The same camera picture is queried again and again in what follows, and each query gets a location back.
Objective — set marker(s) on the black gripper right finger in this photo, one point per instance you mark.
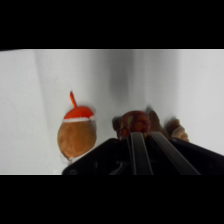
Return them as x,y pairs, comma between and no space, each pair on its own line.
173,156

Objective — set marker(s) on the brown plush acorn red cap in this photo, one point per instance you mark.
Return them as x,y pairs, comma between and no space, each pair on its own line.
76,135

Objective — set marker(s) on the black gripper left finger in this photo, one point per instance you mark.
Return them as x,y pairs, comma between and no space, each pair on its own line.
140,156

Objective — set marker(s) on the red toy pepper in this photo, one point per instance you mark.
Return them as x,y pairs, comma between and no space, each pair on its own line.
135,121

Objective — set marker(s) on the brown plush animal toy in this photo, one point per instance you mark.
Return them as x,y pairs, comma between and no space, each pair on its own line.
175,130

